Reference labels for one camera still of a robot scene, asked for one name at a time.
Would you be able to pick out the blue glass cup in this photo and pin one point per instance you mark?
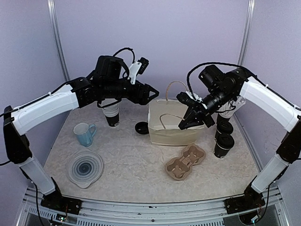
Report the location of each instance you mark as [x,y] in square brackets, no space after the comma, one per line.
[85,133]

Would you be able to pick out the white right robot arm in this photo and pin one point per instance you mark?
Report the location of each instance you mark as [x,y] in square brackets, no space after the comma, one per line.
[271,122]

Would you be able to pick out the black cup lid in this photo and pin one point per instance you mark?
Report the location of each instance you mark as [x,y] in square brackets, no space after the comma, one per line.
[225,141]
[224,128]

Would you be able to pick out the cream paper bag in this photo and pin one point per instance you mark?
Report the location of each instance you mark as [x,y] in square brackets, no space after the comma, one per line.
[164,115]

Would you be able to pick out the aluminium post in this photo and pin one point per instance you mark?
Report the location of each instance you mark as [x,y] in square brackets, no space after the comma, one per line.
[247,31]
[57,38]

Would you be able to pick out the left aluminium post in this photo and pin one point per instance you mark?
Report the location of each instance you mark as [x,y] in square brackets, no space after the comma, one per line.
[57,38]

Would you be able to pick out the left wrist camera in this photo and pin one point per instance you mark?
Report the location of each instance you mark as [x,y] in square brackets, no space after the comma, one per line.
[136,68]

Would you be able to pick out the wrapped white straws bundle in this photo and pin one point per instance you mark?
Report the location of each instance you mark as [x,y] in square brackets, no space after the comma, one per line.
[228,109]

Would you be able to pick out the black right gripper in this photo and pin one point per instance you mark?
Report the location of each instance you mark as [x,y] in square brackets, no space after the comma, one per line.
[194,117]

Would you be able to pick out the brown pulp cup carrier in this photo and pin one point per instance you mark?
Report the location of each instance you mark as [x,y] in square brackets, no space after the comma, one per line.
[179,168]

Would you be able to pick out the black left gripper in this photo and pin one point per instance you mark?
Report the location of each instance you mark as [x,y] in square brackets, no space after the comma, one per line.
[146,88]

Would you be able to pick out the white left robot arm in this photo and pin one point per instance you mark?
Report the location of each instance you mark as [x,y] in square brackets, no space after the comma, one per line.
[19,121]

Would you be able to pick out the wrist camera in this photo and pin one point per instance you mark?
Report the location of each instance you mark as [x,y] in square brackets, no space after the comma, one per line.
[136,68]
[185,99]

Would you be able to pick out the right aluminium post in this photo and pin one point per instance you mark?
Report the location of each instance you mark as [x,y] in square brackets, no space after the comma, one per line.
[247,31]

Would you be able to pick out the stack of black lids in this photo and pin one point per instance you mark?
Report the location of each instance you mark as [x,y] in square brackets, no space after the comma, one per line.
[142,128]

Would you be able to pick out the stack of paper cups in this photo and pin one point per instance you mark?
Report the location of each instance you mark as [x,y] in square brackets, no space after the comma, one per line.
[112,115]

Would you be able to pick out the aluminium front rail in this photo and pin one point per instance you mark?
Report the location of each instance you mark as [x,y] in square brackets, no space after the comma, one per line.
[210,212]

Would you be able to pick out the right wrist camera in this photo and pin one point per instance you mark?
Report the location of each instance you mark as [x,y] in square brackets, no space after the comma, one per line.
[185,99]

